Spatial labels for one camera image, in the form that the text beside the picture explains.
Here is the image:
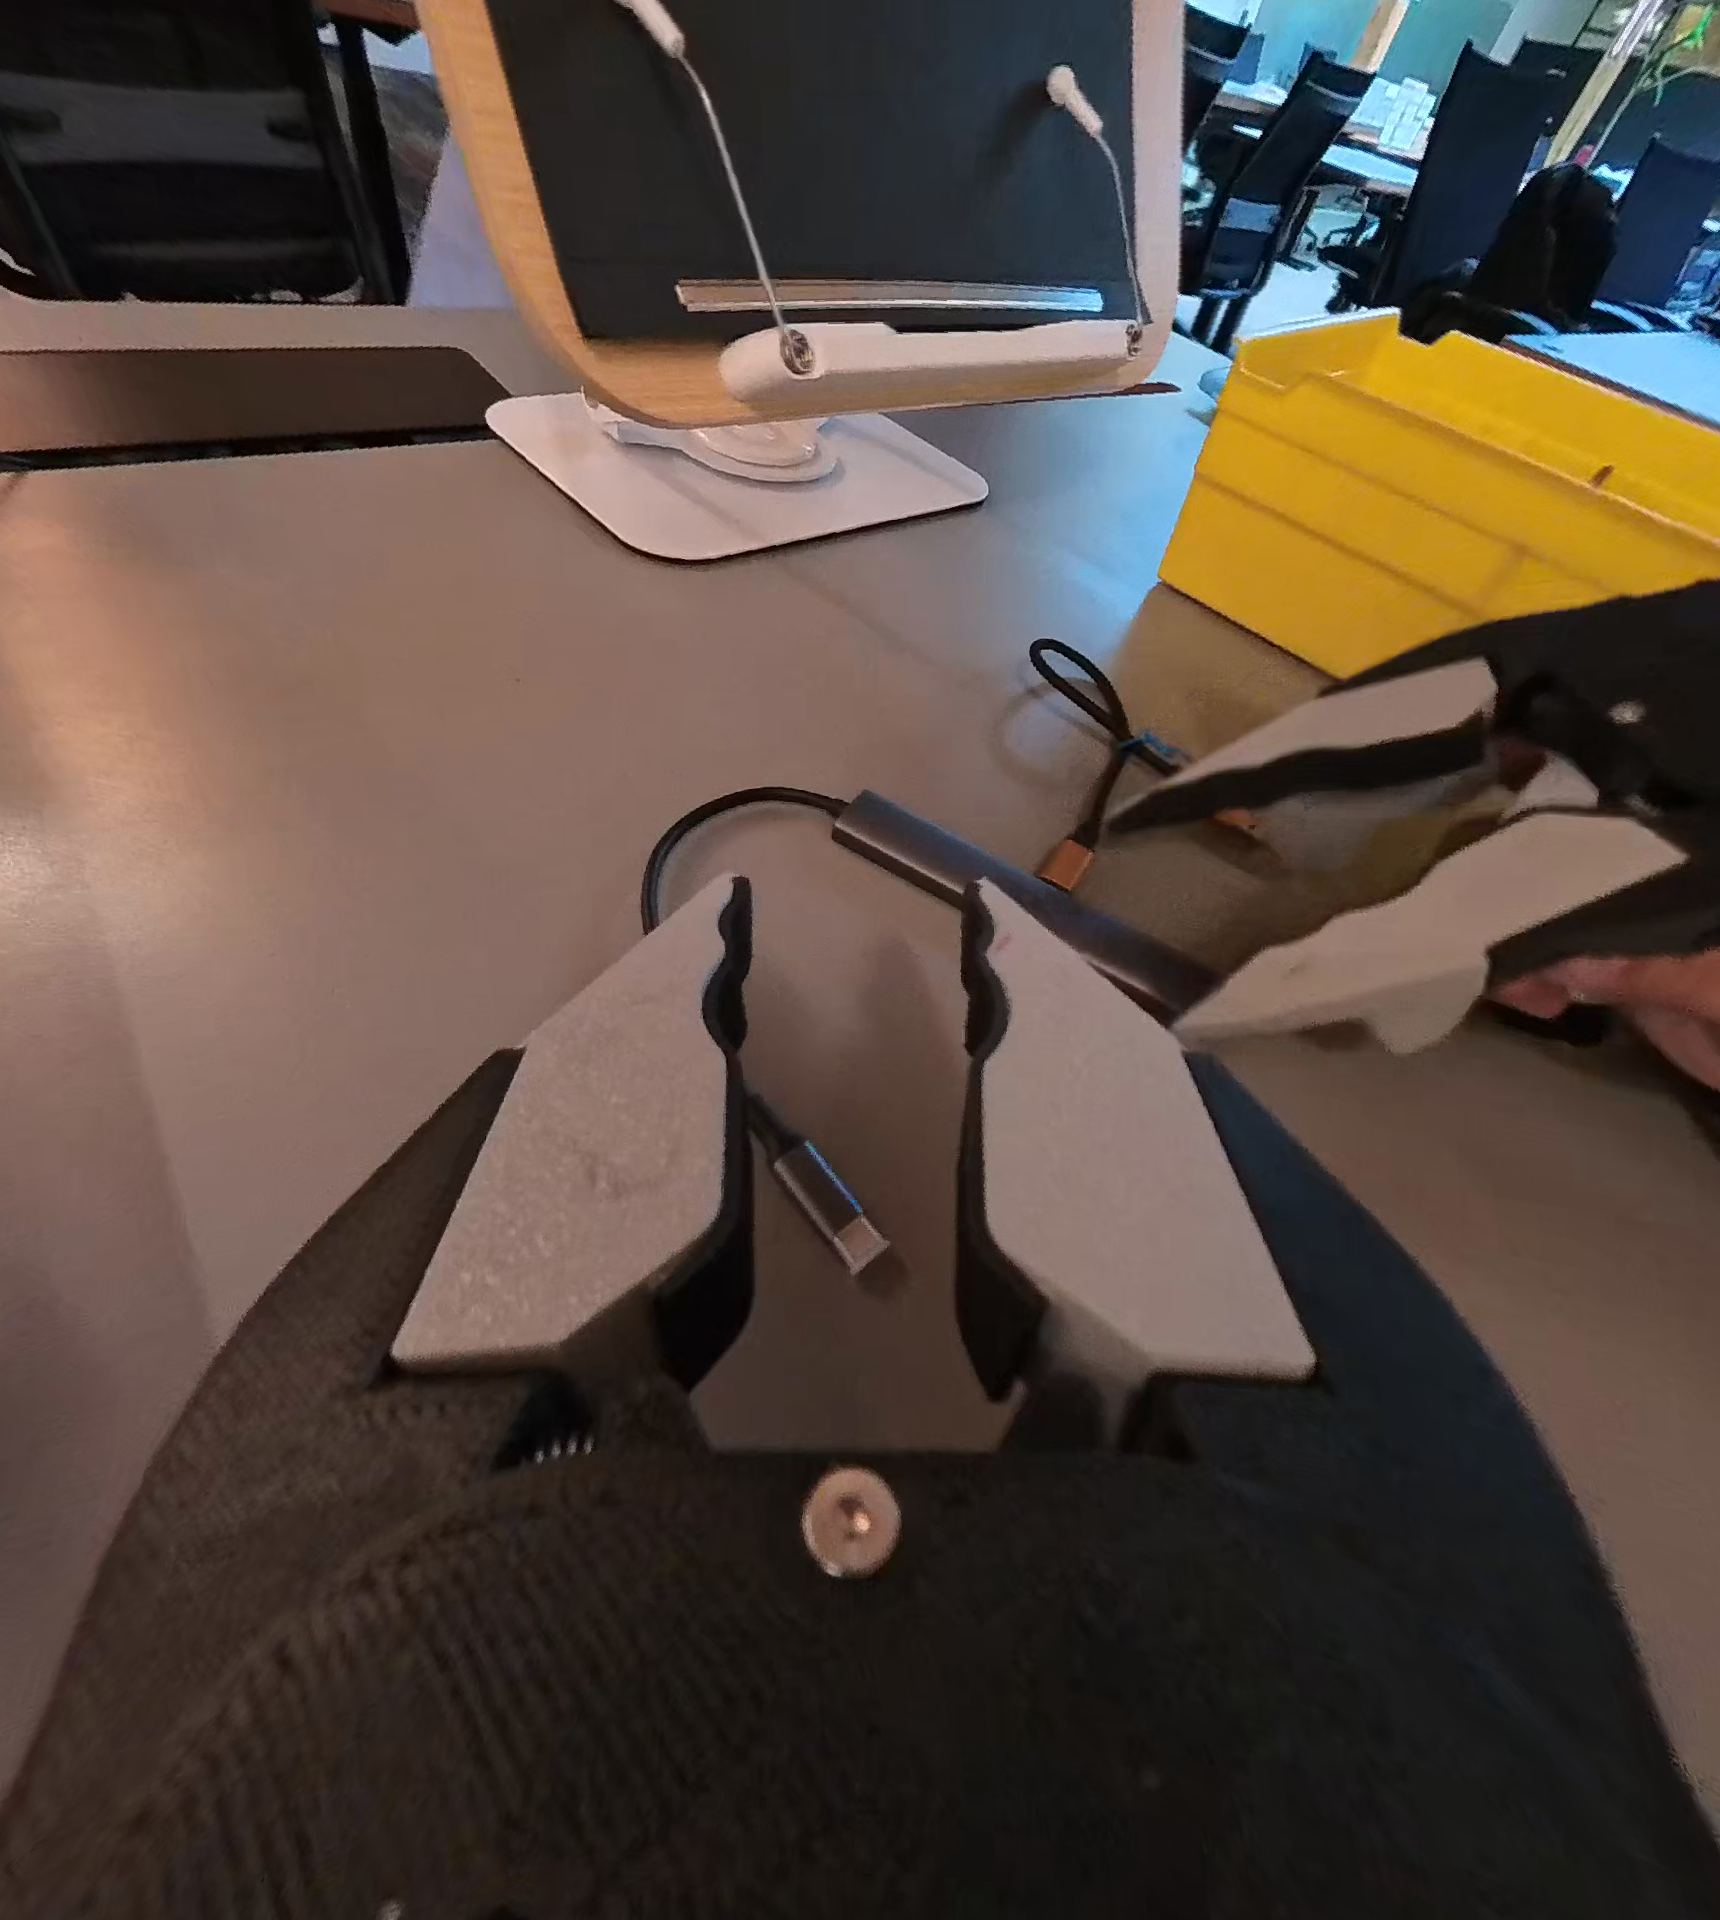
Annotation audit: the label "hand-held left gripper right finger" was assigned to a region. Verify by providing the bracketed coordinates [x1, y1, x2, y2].
[954, 878, 1321, 1403]

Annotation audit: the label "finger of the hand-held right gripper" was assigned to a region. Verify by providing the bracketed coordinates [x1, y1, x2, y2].
[1170, 757, 1691, 1054]
[1103, 653, 1507, 903]

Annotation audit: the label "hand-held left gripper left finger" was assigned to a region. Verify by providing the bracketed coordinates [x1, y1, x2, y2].
[387, 872, 760, 1395]

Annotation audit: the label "black usb-c cable orange plugs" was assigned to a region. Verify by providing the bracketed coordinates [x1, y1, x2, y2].
[1029, 638, 1264, 888]

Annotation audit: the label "grey usb hub with cable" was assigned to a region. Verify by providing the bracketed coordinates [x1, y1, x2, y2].
[640, 786, 1224, 1278]

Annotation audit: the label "yellow plastic bin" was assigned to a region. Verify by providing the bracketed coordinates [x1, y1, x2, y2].
[1157, 306, 1720, 683]

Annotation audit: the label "black jacket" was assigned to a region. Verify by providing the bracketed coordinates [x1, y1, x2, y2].
[1401, 161, 1620, 342]

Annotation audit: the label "black office chair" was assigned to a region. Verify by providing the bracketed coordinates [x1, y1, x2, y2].
[1376, 41, 1550, 309]
[0, 0, 411, 306]
[1596, 135, 1720, 325]
[1182, 45, 1380, 340]

